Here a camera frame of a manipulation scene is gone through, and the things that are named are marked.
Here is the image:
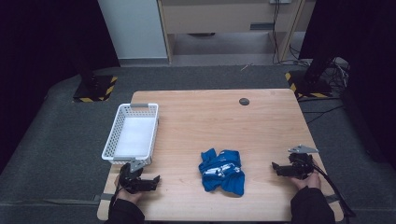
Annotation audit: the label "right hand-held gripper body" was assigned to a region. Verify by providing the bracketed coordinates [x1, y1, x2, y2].
[281, 144, 320, 181]

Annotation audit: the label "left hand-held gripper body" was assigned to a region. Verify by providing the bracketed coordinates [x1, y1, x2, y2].
[119, 158, 157, 194]

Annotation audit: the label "blue t-shirt with white print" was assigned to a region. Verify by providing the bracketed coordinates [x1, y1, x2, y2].
[198, 147, 246, 197]

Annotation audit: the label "person's left hand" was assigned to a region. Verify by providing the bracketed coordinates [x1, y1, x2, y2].
[115, 176, 144, 205]

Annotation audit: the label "person's right hand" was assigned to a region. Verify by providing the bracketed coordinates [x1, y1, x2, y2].
[290, 160, 322, 191]

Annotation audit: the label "white perforated plastic basket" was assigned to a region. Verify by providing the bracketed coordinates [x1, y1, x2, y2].
[101, 103, 160, 165]

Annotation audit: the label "black stand with striped base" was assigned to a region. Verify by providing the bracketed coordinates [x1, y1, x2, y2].
[284, 54, 334, 99]
[72, 52, 119, 104]

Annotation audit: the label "white cabinet panel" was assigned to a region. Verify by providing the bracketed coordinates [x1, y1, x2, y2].
[97, 0, 169, 60]

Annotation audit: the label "light wooden desk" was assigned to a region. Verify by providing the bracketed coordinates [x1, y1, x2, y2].
[156, 0, 308, 64]

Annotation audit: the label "thick black gripper cable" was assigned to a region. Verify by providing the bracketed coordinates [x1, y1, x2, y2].
[311, 163, 357, 218]

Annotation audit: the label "black floor cable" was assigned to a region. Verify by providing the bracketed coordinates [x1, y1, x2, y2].
[297, 96, 346, 124]

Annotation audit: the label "tangled cable bundle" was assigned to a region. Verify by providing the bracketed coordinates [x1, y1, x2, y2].
[323, 56, 352, 94]

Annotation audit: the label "hanging black cables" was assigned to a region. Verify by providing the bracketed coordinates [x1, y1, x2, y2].
[271, 0, 312, 67]

